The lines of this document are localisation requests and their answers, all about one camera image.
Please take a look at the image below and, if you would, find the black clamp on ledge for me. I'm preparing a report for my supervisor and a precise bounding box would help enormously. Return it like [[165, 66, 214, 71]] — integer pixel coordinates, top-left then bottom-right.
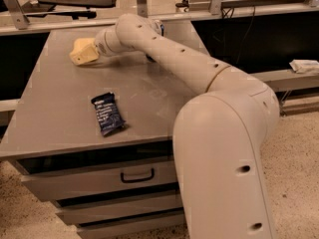
[[175, 0, 189, 9]]

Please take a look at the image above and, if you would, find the black drawer handle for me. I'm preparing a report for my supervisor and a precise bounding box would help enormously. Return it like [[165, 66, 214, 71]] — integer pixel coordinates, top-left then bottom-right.
[[120, 168, 155, 184]]

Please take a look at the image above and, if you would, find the middle grey drawer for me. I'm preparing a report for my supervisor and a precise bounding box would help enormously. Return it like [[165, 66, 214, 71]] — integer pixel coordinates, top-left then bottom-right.
[[57, 190, 182, 225]]

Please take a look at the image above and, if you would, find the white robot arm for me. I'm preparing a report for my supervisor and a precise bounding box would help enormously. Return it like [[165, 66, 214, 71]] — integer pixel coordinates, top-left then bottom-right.
[[70, 14, 279, 239]]

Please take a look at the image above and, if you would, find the black hanging cable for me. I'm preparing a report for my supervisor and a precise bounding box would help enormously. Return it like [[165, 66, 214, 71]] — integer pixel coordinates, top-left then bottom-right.
[[232, 6, 256, 67]]

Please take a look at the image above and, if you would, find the grey drawer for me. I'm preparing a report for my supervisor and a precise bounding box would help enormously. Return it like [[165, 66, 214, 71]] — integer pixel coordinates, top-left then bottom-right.
[[77, 211, 185, 239], [22, 157, 176, 201], [57, 190, 182, 225]]

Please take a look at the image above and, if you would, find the bottom grey drawer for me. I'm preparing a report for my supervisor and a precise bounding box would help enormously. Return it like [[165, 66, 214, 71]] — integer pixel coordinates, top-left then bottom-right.
[[77, 211, 185, 239]]

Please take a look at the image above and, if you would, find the top grey drawer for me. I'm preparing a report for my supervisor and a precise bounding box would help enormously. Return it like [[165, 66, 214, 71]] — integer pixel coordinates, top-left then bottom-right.
[[22, 157, 176, 201]]

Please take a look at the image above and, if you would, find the grey drawer cabinet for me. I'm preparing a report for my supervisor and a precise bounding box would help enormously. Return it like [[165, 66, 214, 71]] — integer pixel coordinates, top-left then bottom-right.
[[0, 19, 210, 239]]

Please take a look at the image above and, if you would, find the blue soda can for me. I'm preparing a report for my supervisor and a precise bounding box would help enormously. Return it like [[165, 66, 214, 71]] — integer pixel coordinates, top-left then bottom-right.
[[146, 20, 164, 62]]

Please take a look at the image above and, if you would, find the metal railing frame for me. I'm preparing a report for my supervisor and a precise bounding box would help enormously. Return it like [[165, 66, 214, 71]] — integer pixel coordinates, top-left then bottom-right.
[[0, 0, 318, 36]]

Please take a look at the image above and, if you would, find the white cloth on ledge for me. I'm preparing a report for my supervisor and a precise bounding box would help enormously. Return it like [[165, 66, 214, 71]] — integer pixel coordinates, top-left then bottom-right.
[[289, 60, 319, 74]]

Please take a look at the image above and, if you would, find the yellow sponge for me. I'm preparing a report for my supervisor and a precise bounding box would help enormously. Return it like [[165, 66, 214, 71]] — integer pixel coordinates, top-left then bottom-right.
[[73, 38, 96, 52]]

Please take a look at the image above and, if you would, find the blue snack packet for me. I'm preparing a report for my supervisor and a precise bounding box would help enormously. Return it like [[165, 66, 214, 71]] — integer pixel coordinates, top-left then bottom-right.
[[91, 93, 125, 136]]

